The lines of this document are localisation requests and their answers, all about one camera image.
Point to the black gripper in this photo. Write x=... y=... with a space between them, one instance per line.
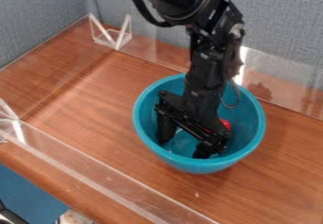
x=194 y=112

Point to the red toy strawberry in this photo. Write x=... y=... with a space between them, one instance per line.
x=226 y=123

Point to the clear acrylic corner bracket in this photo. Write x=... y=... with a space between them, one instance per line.
x=107 y=36

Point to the clear acrylic back barrier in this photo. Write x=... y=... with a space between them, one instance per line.
x=284 y=82

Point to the clear acrylic front barrier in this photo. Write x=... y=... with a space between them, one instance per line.
x=41 y=156

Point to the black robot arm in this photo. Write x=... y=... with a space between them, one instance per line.
x=214 y=24

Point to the clear acrylic barrier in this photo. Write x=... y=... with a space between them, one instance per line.
x=284 y=82
x=41 y=156

